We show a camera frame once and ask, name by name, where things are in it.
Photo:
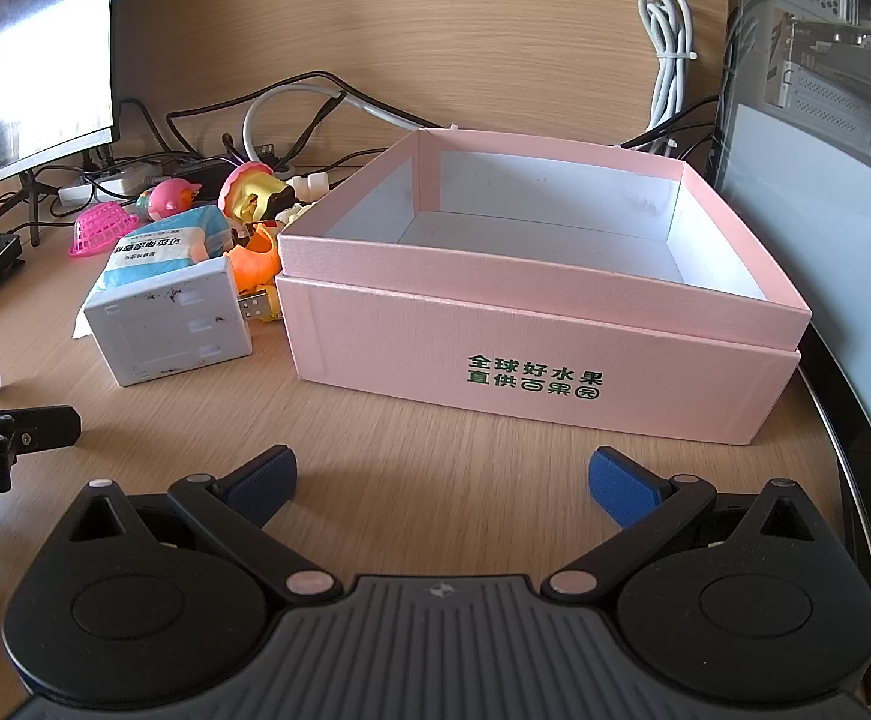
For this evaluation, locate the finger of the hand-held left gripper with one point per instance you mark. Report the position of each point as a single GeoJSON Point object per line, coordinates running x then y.
{"type": "Point", "coordinates": [49, 427]}

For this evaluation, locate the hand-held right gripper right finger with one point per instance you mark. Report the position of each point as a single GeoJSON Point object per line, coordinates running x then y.
{"type": "Point", "coordinates": [621, 484]}

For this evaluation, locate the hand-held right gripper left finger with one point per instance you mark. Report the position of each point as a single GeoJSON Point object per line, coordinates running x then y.
{"type": "Point", "coordinates": [261, 481]}

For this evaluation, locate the white square plastic box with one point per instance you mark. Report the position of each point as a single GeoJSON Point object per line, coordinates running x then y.
{"type": "Point", "coordinates": [169, 322]}

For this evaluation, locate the pink cardboard box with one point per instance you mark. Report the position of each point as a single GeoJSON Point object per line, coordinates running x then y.
{"type": "Point", "coordinates": [555, 330]}

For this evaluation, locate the pink plastic mesh basket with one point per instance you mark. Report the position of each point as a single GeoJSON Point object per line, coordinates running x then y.
{"type": "Point", "coordinates": [102, 229]}

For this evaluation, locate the blue tissue pack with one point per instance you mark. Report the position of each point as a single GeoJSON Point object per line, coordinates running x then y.
{"type": "Point", "coordinates": [162, 244]}

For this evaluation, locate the orange plastic toy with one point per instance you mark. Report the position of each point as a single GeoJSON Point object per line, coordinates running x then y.
{"type": "Point", "coordinates": [255, 262]}

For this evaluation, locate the yellow figurine with pink hat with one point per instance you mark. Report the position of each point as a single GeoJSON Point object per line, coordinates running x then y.
{"type": "Point", "coordinates": [255, 191]}

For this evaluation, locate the small yellow usb device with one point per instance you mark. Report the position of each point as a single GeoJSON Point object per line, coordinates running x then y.
{"type": "Point", "coordinates": [257, 307]}

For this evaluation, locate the white power strip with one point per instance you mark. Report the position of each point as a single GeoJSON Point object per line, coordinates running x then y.
{"type": "Point", "coordinates": [113, 181]}

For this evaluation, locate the pink round toy figure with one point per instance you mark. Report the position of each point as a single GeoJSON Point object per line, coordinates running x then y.
{"type": "Point", "coordinates": [169, 199]}

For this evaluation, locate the white plastic toy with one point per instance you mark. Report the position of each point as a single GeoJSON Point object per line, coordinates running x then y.
{"type": "Point", "coordinates": [309, 186]}

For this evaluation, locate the black power adapter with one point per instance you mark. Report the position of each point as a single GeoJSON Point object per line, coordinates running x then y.
{"type": "Point", "coordinates": [203, 163]}

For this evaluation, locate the computer monitor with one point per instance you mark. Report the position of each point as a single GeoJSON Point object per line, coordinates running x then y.
{"type": "Point", "coordinates": [27, 52]}

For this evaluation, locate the computer case with glass panel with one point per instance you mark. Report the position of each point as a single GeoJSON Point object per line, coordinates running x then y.
{"type": "Point", "coordinates": [818, 165]}

